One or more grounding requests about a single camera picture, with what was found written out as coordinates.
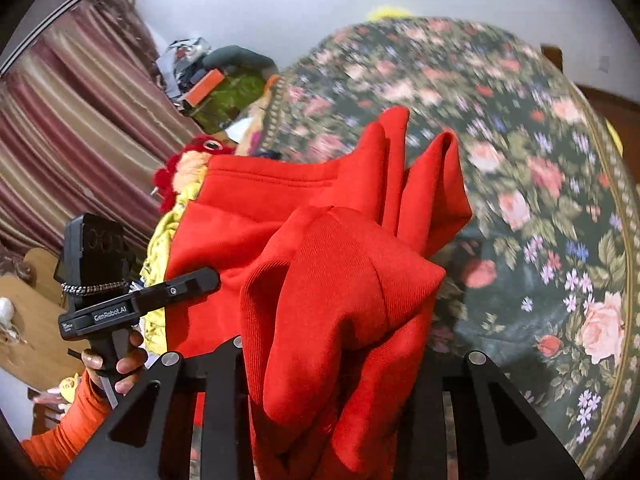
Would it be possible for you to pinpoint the orange sleeved left forearm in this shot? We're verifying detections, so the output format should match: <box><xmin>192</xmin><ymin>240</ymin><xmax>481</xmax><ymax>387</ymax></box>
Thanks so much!
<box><xmin>21</xmin><ymin>372</ymin><xmax>112</xmax><ymax>479</ymax></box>

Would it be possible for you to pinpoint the green patterned bag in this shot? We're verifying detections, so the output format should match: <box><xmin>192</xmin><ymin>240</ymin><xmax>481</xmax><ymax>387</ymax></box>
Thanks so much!
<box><xmin>189</xmin><ymin>70</ymin><xmax>266</xmax><ymax>133</ymax></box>

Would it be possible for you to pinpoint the dark grey cushion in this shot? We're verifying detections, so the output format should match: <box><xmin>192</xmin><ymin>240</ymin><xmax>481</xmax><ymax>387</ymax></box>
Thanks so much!
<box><xmin>202</xmin><ymin>44</ymin><xmax>278</xmax><ymax>80</ymax></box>

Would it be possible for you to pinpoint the orange box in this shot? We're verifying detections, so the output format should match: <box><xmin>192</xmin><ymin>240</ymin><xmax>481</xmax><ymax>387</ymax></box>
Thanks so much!
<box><xmin>183</xmin><ymin>68</ymin><xmax>224</xmax><ymax>107</ymax></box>

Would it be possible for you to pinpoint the beige orange blanket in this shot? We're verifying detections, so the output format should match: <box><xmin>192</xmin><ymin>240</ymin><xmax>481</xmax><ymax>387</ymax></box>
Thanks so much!
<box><xmin>234</xmin><ymin>75</ymin><xmax>280</xmax><ymax>156</ymax></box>

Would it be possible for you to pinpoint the yellow plush item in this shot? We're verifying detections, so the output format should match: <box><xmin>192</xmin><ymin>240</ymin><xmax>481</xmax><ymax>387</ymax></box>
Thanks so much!
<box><xmin>367</xmin><ymin>6</ymin><xmax>412</xmax><ymax>22</ymax></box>

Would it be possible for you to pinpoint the red fleece zip pullover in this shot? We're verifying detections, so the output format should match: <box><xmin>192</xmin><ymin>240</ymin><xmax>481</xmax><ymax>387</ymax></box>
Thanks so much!
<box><xmin>165</xmin><ymin>107</ymin><xmax>471</xmax><ymax>479</ymax></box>

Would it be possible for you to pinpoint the floral green bedspread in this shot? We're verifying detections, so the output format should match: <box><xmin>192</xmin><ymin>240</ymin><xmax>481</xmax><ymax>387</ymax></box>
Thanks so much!
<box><xmin>248</xmin><ymin>18</ymin><xmax>639</xmax><ymax>479</ymax></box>

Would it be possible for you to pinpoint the left hand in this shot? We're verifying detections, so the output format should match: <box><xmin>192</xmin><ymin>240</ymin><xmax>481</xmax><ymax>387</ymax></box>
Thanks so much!
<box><xmin>81</xmin><ymin>330</ymin><xmax>148</xmax><ymax>396</ymax></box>

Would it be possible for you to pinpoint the red orange plush toy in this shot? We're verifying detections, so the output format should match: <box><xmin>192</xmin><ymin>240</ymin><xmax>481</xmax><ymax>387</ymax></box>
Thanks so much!
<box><xmin>152</xmin><ymin>134</ymin><xmax>235</xmax><ymax>214</ymax></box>

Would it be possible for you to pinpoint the yellow knitted garment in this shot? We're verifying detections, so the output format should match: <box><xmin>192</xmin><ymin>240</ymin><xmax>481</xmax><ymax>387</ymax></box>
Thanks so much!
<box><xmin>140</xmin><ymin>182</ymin><xmax>202</xmax><ymax>356</ymax></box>

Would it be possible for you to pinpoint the wooden table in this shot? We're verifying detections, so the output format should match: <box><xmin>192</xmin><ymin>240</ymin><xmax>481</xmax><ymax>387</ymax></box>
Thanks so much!
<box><xmin>1</xmin><ymin>248</ymin><xmax>87</xmax><ymax>390</ymax></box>

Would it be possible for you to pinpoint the striped maroon curtain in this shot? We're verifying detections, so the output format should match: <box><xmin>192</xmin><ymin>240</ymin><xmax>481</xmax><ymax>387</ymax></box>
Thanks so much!
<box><xmin>1</xmin><ymin>0</ymin><xmax>201</xmax><ymax>255</ymax></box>

